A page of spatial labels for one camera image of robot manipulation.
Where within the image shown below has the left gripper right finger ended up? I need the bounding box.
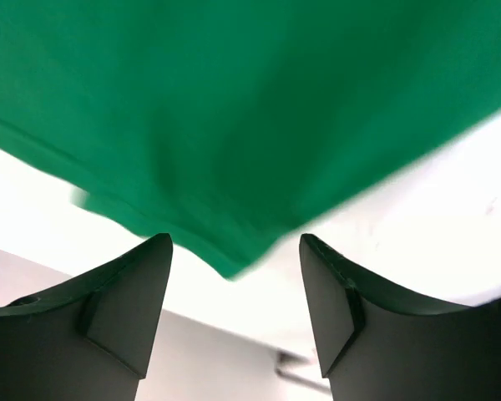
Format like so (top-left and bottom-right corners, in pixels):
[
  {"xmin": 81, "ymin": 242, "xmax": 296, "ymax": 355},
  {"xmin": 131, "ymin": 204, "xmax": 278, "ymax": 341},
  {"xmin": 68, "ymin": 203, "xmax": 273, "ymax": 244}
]
[{"xmin": 299, "ymin": 234, "xmax": 501, "ymax": 400}]

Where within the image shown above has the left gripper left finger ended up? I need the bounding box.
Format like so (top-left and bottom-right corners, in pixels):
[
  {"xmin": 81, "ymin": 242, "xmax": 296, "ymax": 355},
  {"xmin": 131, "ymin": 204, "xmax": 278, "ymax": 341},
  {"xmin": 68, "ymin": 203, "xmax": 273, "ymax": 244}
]
[{"xmin": 0, "ymin": 234, "xmax": 173, "ymax": 401}]

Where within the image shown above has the green t-shirt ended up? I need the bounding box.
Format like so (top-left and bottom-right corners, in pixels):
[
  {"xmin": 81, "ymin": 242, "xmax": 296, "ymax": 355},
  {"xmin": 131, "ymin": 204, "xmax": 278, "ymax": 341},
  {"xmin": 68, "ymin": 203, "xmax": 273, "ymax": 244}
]
[{"xmin": 0, "ymin": 1, "xmax": 501, "ymax": 278}]

